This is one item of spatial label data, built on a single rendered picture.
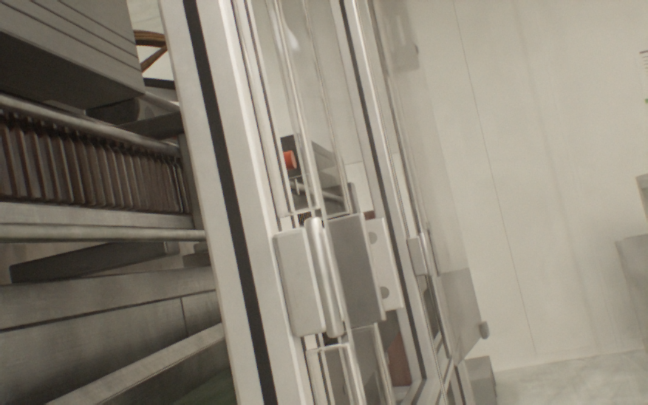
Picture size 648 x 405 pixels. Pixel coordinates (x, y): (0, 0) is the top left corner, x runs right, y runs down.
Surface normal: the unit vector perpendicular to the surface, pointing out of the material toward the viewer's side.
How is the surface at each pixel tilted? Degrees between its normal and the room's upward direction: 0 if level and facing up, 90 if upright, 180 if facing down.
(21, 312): 90
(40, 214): 90
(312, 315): 90
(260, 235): 90
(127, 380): 55
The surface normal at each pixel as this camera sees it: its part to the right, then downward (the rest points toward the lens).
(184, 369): 0.96, -0.22
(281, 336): -0.18, -0.06
